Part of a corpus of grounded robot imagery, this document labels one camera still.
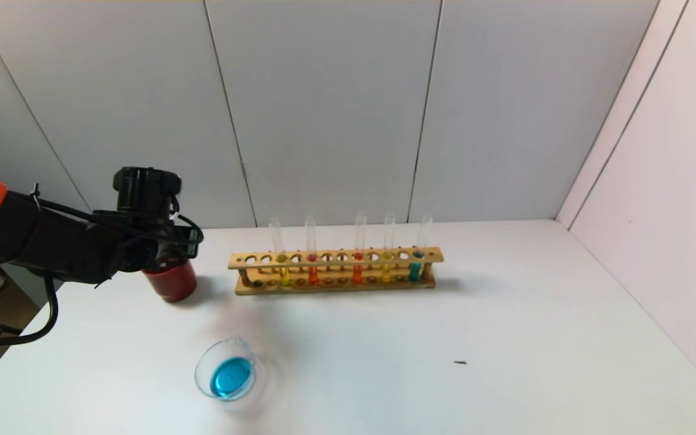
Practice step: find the yellow pigment glass test tube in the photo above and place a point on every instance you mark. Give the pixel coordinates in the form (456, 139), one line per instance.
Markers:
(285, 276)
(385, 273)

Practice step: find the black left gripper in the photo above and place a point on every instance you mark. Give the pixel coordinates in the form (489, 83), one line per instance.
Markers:
(161, 241)

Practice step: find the wooden test tube rack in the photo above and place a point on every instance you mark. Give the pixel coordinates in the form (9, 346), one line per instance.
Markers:
(336, 257)

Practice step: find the dark red plastic cup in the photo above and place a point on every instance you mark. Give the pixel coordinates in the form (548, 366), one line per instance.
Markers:
(173, 285)

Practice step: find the blue pigment glass test tube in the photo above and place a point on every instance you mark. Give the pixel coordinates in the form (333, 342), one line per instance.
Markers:
(414, 272)

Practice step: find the clear glass beaker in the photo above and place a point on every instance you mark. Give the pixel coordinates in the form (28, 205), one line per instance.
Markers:
(230, 377)

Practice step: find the orange pigment glass test tube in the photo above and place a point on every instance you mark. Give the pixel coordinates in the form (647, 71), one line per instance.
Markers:
(357, 275)
(313, 275)

